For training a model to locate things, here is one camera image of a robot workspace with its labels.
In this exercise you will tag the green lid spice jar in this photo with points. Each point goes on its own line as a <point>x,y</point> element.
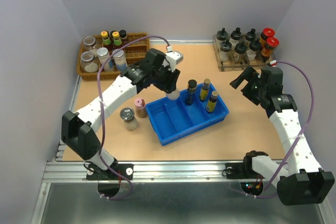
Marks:
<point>174,95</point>

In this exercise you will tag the amber oil bottle black cap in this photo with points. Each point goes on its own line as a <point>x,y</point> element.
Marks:
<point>191,88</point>

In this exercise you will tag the black top cruet back middle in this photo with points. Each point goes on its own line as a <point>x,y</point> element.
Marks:
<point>235,37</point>

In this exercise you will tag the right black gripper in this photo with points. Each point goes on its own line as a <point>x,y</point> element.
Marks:
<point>248,74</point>

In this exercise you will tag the black top cruet front middle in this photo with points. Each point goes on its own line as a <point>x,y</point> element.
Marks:
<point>239,51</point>

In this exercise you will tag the black top cruet back right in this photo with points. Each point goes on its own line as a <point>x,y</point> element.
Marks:
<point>250,36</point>

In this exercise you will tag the aluminium frame rail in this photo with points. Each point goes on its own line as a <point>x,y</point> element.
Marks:
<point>144,172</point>

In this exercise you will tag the red lid jar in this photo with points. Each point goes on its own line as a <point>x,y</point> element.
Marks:
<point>270,45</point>
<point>265,34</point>

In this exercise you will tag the silver lid grinder jar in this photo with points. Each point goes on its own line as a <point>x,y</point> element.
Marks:
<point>128,116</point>

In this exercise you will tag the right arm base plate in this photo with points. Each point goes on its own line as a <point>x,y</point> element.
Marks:
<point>236,171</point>

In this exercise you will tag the pink lid spice jar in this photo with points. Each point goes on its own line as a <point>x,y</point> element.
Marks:
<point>140,108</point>

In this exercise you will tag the black cruet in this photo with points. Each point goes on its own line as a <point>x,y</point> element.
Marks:
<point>221,35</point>
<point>254,47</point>
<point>250,36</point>
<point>239,51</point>
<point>225,49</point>
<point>235,37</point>

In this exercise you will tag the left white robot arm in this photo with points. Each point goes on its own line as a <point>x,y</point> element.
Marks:
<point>78,129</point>

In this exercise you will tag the dark sauce bottle black cap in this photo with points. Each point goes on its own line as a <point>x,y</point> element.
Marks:
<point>124,37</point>

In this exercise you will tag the red lid jar front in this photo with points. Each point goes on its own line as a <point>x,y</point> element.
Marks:
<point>270,45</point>

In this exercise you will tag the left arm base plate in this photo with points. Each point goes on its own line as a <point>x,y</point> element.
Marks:
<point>94,173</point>

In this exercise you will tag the clear glass jar front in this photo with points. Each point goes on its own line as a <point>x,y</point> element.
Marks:
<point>89,63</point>

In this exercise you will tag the clear glass jar back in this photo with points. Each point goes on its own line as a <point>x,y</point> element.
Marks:
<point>92,44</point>

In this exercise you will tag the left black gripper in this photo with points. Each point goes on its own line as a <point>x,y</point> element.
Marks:
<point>169,85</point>

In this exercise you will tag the clear acrylic cruet rack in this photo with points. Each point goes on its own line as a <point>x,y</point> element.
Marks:
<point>227,60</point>

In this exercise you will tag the green label sauce bottle right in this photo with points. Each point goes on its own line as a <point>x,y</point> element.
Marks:
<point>117,41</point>

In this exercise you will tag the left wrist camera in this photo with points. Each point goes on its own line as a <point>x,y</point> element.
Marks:
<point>174,58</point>

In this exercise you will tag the wicker divided basket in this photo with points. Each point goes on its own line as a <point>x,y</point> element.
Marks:
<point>133,53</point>

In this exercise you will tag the tall jar white contents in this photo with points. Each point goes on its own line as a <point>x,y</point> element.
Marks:
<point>105,59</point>

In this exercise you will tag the red lid jar back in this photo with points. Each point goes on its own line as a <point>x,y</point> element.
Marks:
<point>265,34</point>

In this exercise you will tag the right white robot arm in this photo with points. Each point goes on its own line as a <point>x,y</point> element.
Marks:
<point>299,179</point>

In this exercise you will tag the yellow label bottle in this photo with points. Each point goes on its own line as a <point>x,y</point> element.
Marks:
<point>204,89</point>
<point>212,102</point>

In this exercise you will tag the blue divided plastic bin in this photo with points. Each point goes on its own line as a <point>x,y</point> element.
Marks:
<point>172,120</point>

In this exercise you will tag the black top cruet front left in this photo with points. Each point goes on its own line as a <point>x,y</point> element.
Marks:
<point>225,49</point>

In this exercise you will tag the black top cruet front right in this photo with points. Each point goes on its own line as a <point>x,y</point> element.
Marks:
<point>254,47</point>

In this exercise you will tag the black top cruet back left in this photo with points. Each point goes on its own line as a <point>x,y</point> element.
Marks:
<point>221,35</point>

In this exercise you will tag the clear glass jar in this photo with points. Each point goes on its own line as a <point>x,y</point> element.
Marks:
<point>92,44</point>
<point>89,63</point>

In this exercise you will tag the tall jar blue label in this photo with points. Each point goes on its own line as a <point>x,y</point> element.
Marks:
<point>119,59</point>

